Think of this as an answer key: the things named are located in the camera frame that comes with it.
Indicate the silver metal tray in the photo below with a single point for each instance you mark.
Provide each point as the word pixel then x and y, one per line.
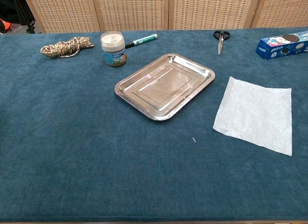
pixel 163 89

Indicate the green and white marker pen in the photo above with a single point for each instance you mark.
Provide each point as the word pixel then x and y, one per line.
pixel 144 39

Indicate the clear jar with white lid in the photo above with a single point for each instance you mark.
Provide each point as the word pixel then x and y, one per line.
pixel 113 48

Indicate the teal table cloth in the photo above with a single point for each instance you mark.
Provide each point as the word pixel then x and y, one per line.
pixel 72 137

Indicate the wicker folding screen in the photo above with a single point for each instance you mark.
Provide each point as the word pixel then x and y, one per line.
pixel 132 9

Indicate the slim blue Oreo box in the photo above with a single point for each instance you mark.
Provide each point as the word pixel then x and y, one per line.
pixel 276 47

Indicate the black tripod stand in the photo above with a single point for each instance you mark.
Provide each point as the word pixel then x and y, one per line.
pixel 30 29

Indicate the orange object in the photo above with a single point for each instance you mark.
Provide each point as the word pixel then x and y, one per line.
pixel 3 25

